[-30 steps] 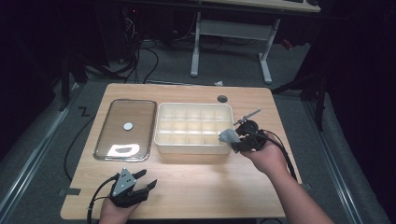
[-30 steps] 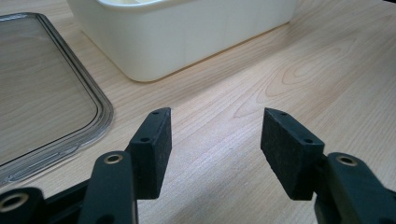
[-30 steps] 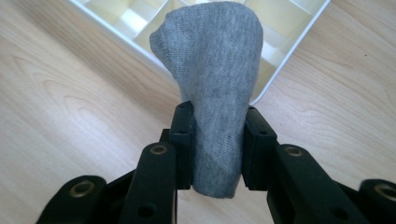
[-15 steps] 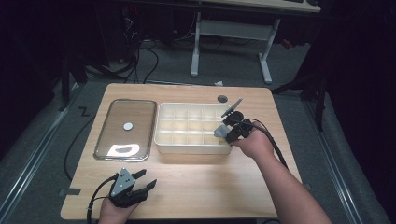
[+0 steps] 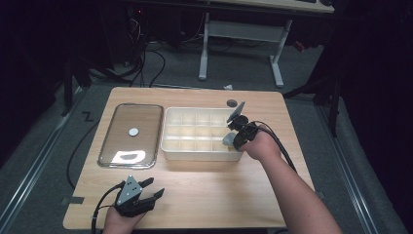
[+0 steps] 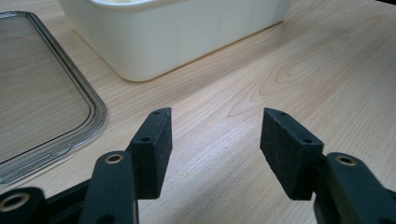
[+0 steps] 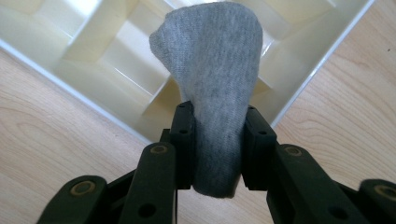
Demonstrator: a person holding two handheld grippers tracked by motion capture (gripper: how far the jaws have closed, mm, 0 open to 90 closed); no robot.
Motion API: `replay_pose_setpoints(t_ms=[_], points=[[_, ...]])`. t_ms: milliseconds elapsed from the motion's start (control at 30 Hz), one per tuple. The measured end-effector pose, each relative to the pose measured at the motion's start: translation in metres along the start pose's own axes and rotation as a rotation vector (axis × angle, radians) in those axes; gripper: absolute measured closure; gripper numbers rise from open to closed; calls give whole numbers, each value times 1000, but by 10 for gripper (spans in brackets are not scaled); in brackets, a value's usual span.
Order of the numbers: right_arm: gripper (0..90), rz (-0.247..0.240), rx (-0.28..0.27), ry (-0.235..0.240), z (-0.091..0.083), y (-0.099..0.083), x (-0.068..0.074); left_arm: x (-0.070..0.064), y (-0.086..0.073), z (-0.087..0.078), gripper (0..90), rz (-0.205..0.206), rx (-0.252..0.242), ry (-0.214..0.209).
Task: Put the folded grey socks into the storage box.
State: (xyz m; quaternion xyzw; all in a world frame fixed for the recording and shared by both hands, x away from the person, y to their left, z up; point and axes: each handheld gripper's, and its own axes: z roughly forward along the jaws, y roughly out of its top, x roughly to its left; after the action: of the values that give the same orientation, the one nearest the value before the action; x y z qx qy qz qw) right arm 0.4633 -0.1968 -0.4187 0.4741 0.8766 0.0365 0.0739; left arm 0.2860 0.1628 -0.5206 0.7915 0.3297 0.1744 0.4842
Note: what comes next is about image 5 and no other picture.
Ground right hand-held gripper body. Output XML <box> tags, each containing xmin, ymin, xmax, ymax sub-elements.
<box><xmin>226</xmin><ymin>100</ymin><xmax>259</xmax><ymax>149</ymax></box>

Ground black tape strip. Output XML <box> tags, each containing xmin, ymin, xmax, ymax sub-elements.
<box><xmin>60</xmin><ymin>196</ymin><xmax>86</xmax><ymax>206</ymax></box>

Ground black stand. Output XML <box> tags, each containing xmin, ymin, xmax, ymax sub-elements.
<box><xmin>60</xmin><ymin>57</ymin><xmax>93</xmax><ymax>117</ymax></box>
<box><xmin>282</xmin><ymin>61</ymin><xmax>343</xmax><ymax>138</ymax></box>

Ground white-framed desk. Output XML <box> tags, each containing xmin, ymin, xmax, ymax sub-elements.
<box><xmin>130</xmin><ymin>0</ymin><xmax>336</xmax><ymax>89</ymax></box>

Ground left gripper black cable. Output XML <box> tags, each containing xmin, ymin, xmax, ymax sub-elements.
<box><xmin>91</xmin><ymin>181</ymin><xmax>127</xmax><ymax>234</ymax></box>

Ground person's right hand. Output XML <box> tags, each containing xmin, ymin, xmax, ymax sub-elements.
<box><xmin>240</xmin><ymin>127</ymin><xmax>282</xmax><ymax>163</ymax></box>

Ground black floor cables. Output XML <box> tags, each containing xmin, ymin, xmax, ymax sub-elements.
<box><xmin>128</xmin><ymin>9</ymin><xmax>168</xmax><ymax>89</ymax></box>

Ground black floor cable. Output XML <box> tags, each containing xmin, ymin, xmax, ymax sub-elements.
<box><xmin>65</xmin><ymin>119</ymin><xmax>100</xmax><ymax>190</ymax></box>

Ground metal floor rail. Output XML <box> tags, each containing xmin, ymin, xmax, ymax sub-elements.
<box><xmin>315</xmin><ymin>102</ymin><xmax>380</xmax><ymax>234</ymax></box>
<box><xmin>0</xmin><ymin>87</ymin><xmax>86</xmax><ymax>230</ymax></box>

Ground transparent lid with metal rim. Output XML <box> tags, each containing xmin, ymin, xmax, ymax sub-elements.
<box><xmin>97</xmin><ymin>102</ymin><xmax>165</xmax><ymax>171</ymax></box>

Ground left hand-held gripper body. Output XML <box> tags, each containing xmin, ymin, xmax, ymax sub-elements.
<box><xmin>113</xmin><ymin>175</ymin><xmax>158</xmax><ymax>218</ymax></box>

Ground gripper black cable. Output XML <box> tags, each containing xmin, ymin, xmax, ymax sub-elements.
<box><xmin>91</xmin><ymin>181</ymin><xmax>127</xmax><ymax>234</ymax></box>
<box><xmin>252</xmin><ymin>120</ymin><xmax>298</xmax><ymax>174</ymax></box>

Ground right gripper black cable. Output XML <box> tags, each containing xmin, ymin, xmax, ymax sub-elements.
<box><xmin>252</xmin><ymin>120</ymin><xmax>298</xmax><ymax>174</ymax></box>

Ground white divided storage box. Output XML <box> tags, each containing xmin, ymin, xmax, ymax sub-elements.
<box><xmin>160</xmin><ymin>106</ymin><xmax>244</xmax><ymax>163</ymax></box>

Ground grey sock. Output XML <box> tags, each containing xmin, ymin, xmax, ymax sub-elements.
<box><xmin>222</xmin><ymin>131</ymin><xmax>238</xmax><ymax>146</ymax></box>

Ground person's left hand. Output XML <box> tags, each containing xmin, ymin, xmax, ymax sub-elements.
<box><xmin>102</xmin><ymin>206</ymin><xmax>146</xmax><ymax>234</ymax></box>

